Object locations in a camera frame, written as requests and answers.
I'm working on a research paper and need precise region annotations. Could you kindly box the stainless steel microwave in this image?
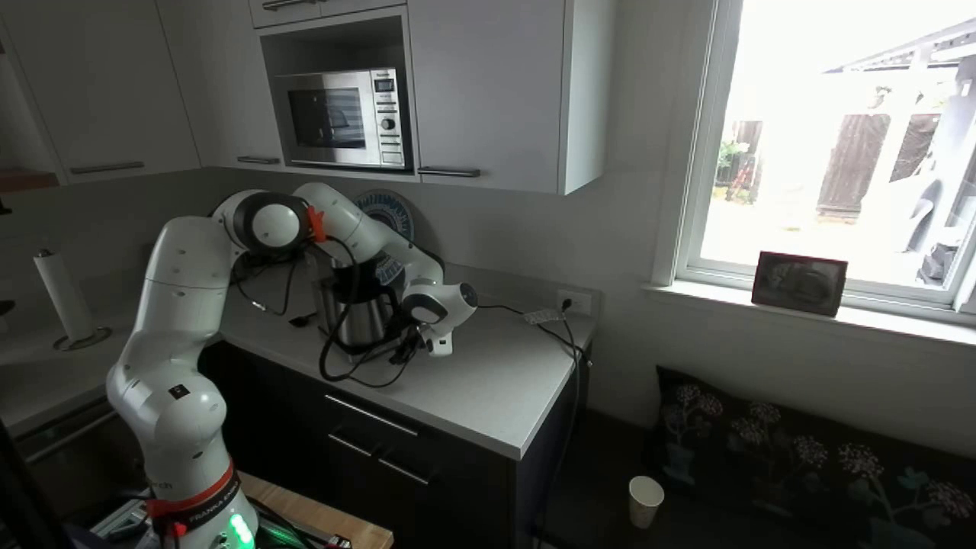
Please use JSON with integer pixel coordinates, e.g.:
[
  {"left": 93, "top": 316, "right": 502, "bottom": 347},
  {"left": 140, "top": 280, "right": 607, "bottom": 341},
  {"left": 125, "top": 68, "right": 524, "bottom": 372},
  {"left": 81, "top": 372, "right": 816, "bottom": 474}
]
[{"left": 269, "top": 64, "right": 410, "bottom": 172}]

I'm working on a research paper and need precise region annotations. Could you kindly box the white wall outlet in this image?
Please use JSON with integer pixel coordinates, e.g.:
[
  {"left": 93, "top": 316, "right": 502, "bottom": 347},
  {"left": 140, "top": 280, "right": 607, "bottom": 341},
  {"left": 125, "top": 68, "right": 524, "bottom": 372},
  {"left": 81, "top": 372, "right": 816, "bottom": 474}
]
[{"left": 553, "top": 287, "right": 594, "bottom": 321}]

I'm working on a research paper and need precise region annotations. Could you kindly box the white framed window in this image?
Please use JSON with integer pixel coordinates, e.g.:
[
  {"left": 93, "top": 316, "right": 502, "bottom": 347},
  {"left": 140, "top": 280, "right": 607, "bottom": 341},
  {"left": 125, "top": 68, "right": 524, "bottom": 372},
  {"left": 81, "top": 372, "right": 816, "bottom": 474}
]
[{"left": 664, "top": 0, "right": 976, "bottom": 330}]

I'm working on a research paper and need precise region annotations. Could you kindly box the blue and white decorative plate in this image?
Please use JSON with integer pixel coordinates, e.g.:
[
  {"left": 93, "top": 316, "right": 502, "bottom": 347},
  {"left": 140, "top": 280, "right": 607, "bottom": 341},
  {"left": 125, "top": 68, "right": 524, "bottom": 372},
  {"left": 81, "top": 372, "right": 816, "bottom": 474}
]
[{"left": 354, "top": 188, "right": 422, "bottom": 247}]

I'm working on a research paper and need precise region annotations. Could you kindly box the dark lower drawer cabinet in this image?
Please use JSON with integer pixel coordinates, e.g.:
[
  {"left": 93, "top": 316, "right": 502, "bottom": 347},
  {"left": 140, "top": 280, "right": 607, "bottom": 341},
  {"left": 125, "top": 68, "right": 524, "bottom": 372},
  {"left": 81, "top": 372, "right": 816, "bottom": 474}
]
[{"left": 197, "top": 339, "right": 591, "bottom": 549}]

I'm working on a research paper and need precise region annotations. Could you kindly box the paper towel roll on stand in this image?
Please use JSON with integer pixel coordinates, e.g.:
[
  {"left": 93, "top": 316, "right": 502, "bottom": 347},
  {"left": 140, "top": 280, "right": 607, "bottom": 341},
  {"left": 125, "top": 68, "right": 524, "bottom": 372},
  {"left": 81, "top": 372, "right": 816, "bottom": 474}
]
[{"left": 27, "top": 247, "right": 113, "bottom": 355}]

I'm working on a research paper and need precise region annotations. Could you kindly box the black coffee machine power cord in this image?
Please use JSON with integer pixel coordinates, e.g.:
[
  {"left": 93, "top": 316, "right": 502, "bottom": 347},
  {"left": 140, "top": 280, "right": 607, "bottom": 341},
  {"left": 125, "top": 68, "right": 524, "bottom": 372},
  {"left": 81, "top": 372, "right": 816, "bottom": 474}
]
[{"left": 473, "top": 295, "right": 594, "bottom": 361}]

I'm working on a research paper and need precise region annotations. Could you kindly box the long silver drawer handle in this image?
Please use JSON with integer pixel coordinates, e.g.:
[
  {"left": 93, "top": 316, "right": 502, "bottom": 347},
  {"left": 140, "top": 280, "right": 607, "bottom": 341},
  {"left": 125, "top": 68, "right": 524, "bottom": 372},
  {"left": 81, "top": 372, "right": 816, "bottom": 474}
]
[{"left": 322, "top": 389, "right": 422, "bottom": 441}]

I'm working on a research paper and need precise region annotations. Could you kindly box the black and steel coffee machine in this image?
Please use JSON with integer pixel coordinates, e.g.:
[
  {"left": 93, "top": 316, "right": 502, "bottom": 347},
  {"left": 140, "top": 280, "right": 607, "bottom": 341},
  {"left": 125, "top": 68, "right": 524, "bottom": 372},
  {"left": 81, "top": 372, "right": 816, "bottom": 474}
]
[{"left": 321, "top": 257, "right": 410, "bottom": 352}]

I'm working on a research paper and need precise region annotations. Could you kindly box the wooden wall shelf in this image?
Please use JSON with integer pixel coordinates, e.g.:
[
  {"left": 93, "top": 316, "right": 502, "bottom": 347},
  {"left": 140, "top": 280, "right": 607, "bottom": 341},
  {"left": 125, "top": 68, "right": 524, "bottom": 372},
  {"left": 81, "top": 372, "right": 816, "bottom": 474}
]
[{"left": 0, "top": 163, "right": 61, "bottom": 197}]

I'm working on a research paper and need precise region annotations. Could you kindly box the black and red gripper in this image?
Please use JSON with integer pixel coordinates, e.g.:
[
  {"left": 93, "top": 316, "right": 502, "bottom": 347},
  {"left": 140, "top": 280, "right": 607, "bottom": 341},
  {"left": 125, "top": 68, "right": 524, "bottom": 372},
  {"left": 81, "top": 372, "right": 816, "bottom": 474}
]
[{"left": 399, "top": 290, "right": 458, "bottom": 361}]

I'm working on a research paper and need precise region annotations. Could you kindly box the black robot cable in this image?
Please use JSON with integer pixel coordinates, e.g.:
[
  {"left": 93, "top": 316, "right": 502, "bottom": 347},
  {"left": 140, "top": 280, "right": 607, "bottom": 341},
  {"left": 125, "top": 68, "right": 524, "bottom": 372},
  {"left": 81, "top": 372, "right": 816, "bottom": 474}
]
[{"left": 229, "top": 238, "right": 422, "bottom": 394}]

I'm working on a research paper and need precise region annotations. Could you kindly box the white upper cabinet door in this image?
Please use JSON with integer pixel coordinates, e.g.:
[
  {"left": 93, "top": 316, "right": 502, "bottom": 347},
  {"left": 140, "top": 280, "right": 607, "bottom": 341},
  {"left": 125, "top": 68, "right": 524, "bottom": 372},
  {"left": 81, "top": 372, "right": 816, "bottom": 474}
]
[
  {"left": 0, "top": 0, "right": 202, "bottom": 188},
  {"left": 156, "top": 0, "right": 284, "bottom": 170},
  {"left": 404, "top": 0, "right": 573, "bottom": 197}
]

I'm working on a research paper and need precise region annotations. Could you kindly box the wooden table board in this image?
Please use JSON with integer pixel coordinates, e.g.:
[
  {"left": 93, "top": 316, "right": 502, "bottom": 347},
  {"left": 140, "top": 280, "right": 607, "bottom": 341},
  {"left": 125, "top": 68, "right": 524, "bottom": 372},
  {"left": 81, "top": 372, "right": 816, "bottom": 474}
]
[{"left": 239, "top": 469, "right": 395, "bottom": 549}]

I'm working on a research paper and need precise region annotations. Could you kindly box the small dark picture frame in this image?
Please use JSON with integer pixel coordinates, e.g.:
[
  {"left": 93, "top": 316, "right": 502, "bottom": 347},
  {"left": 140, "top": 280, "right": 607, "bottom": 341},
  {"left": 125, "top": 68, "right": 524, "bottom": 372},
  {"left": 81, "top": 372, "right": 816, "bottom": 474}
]
[{"left": 751, "top": 251, "right": 850, "bottom": 321}]

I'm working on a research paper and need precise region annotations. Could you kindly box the short silver drawer handle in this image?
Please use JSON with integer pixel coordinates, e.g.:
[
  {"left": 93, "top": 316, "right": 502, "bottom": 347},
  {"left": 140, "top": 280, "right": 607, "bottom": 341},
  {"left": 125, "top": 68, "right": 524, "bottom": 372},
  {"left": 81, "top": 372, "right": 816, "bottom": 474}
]
[
  {"left": 375, "top": 455, "right": 433, "bottom": 492},
  {"left": 322, "top": 431, "right": 375, "bottom": 462}
]

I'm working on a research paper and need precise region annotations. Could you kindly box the dark floral bench cushion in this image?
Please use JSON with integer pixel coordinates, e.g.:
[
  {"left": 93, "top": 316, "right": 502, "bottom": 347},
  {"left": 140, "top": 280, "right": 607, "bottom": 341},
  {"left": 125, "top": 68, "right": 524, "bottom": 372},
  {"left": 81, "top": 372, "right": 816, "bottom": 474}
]
[{"left": 653, "top": 363, "right": 976, "bottom": 549}]

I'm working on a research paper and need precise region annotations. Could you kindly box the steel thermal carafe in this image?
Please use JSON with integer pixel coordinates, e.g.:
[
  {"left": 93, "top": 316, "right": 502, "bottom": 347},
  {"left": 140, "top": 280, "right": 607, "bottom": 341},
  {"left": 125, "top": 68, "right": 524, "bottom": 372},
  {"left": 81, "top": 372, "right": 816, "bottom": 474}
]
[{"left": 337, "top": 287, "right": 395, "bottom": 350}]

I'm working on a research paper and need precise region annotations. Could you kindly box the white paper cup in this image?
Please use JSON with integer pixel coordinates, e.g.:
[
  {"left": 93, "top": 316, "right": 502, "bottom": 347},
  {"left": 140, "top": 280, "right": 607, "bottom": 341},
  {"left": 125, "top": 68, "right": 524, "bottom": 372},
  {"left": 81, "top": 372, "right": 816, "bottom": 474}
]
[{"left": 626, "top": 472, "right": 669, "bottom": 533}]

